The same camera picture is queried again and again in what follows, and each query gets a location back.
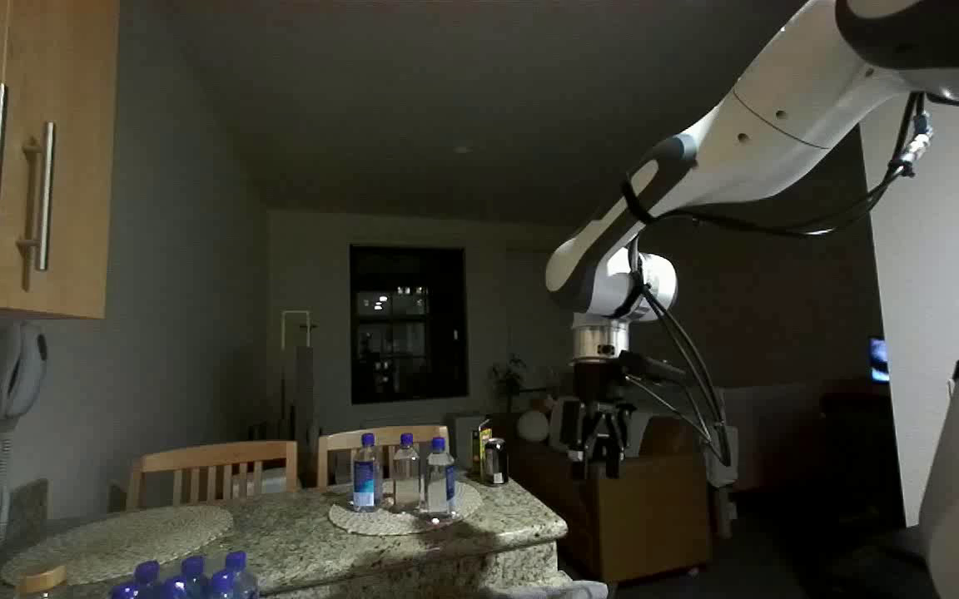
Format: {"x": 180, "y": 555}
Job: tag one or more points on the blue label water bottle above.
{"x": 365, "y": 478}

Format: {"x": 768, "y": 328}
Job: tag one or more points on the wooden jar lid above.
{"x": 40, "y": 581}

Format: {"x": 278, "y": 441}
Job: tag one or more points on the glowing blue screen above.
{"x": 876, "y": 359}

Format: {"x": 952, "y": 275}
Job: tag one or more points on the wooden sideboard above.
{"x": 633, "y": 511}

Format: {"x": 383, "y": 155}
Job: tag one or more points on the clear water bottle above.
{"x": 440, "y": 484}
{"x": 405, "y": 478}

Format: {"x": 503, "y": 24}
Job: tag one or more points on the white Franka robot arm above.
{"x": 790, "y": 100}

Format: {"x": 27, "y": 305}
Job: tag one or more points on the wooden wall cabinet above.
{"x": 59, "y": 168}

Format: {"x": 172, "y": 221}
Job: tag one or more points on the dark window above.
{"x": 406, "y": 321}

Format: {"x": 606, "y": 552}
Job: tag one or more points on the blue capped water bottle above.
{"x": 191, "y": 565}
{"x": 126, "y": 590}
{"x": 222, "y": 583}
{"x": 173, "y": 590}
{"x": 237, "y": 564}
{"x": 149, "y": 573}

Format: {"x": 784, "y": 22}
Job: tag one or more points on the pale standing frame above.
{"x": 298, "y": 332}

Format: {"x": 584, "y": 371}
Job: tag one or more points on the potted house plant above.
{"x": 508, "y": 384}

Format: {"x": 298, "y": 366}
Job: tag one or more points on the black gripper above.
{"x": 602, "y": 387}

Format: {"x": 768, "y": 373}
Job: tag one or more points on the wooden dining chair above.
{"x": 381, "y": 435}
{"x": 214, "y": 458}

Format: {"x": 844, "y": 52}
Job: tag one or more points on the round white ornament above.
{"x": 534, "y": 425}

